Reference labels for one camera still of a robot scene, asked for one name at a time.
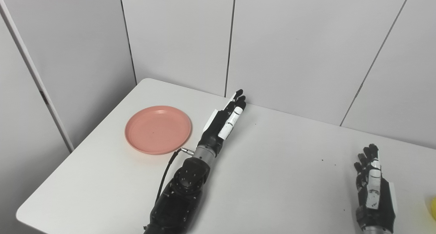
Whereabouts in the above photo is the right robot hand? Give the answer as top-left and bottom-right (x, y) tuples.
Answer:
(354, 144), (398, 232)

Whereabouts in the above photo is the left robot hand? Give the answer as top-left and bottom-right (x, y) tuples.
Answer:
(198, 89), (247, 150)

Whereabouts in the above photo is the pink plate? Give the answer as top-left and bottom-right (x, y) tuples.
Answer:
(124, 106), (192, 155)

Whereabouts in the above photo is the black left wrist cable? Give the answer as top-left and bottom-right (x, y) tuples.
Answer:
(155, 147), (194, 204)

